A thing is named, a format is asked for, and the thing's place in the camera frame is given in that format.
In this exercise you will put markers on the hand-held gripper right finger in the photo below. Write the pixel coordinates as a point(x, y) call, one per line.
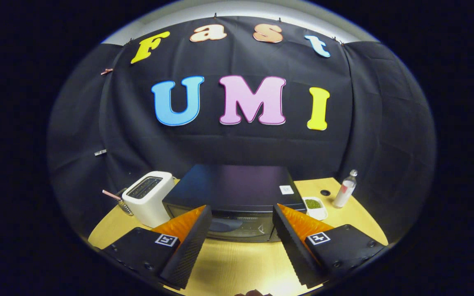
point(294, 250)

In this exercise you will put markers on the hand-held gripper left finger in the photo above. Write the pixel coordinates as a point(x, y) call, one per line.
point(189, 250)

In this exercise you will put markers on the black toaster oven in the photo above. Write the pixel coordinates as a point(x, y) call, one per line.
point(233, 185)

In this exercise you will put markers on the white pop-up toaster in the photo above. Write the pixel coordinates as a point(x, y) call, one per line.
point(146, 205)

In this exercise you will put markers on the white divided dish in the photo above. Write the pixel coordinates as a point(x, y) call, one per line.
point(319, 214)

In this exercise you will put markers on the pile of green mung beans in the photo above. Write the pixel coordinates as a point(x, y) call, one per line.
point(313, 204)

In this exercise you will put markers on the clear plastic bottle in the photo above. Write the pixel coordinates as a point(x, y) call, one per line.
point(344, 193)

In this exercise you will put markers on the silver clip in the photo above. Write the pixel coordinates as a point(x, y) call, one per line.
point(100, 152)

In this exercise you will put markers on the pink clothes clip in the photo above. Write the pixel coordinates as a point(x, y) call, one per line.
point(106, 71)

